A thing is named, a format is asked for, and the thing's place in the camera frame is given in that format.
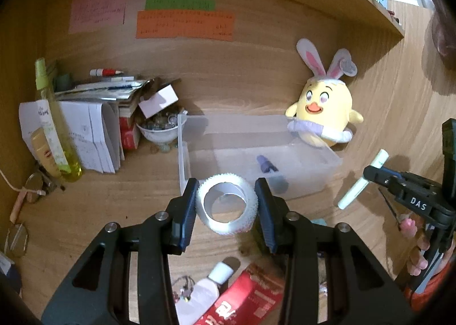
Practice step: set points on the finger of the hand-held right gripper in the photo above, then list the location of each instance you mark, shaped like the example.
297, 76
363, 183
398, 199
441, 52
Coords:
383, 174

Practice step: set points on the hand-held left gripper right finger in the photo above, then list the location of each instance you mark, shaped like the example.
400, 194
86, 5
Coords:
265, 214

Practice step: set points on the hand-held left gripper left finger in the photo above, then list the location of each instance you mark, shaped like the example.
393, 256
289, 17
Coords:
187, 218

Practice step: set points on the pale green pen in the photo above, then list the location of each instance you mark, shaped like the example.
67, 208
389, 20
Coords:
356, 189

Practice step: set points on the white tape roll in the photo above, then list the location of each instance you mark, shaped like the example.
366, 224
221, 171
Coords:
228, 227

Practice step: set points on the white squeeze tube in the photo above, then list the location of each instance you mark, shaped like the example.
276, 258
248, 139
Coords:
199, 296

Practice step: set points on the red packet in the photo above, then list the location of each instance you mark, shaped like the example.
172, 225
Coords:
245, 296

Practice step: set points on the clear plastic box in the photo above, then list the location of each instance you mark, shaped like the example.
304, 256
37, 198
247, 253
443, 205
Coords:
231, 132

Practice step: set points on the person's right forearm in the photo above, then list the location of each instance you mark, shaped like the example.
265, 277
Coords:
441, 286

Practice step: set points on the person's right hand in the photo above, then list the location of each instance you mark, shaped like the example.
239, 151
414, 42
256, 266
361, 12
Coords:
418, 253

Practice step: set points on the small blue clip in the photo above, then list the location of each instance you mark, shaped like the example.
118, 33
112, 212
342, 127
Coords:
265, 164

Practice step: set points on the white footed bowl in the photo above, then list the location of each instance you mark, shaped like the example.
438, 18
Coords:
158, 136

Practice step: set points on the yellow chick plush toy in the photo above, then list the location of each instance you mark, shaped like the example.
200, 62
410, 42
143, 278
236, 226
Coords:
326, 107

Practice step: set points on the red book box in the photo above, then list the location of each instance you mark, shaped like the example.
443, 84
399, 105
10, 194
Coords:
129, 136

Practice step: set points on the small white cardboard box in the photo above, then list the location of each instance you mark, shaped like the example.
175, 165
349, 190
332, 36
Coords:
158, 99

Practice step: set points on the white folded papers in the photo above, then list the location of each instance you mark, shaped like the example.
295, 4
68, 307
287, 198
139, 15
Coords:
92, 136

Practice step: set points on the stack of books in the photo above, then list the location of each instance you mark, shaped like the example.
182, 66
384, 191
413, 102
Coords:
103, 91

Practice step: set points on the round compact mirror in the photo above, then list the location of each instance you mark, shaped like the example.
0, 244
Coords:
35, 188

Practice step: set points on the yellow spray bottle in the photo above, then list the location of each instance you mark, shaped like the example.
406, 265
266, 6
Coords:
57, 132

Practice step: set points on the beige cosmetic tube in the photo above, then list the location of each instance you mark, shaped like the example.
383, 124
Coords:
44, 154

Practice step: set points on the red and white marker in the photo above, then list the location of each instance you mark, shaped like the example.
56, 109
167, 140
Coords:
105, 72

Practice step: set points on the small green container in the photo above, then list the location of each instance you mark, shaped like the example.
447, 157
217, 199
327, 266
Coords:
65, 81

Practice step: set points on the orange paper note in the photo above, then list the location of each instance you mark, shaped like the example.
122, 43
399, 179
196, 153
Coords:
185, 24

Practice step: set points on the green paper note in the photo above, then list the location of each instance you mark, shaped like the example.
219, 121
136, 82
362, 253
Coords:
180, 4

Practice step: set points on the pink paper note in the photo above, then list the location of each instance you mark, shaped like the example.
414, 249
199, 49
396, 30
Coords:
96, 10

